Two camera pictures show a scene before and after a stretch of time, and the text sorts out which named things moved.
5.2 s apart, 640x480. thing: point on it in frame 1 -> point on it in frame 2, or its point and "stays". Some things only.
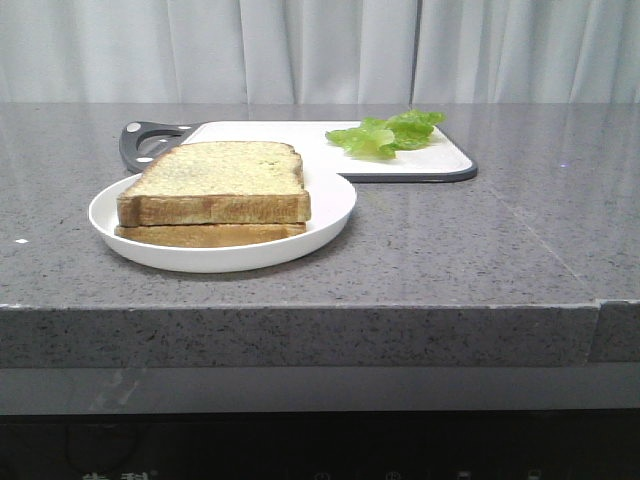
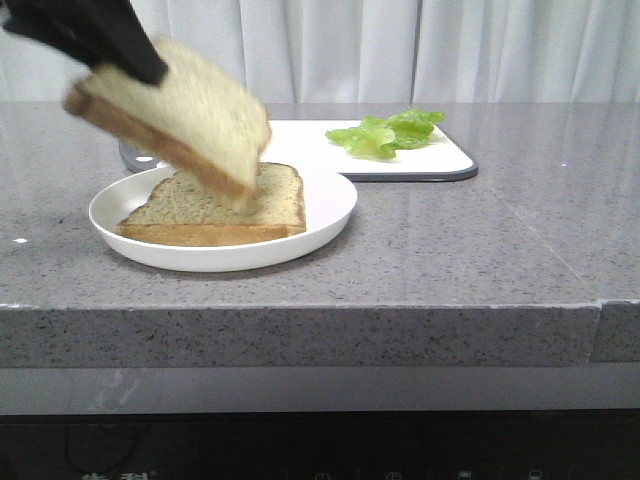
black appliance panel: [443, 444] stays
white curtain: [319, 52] stays
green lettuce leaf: [381, 139] stays
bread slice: [218, 183] -> [209, 123]
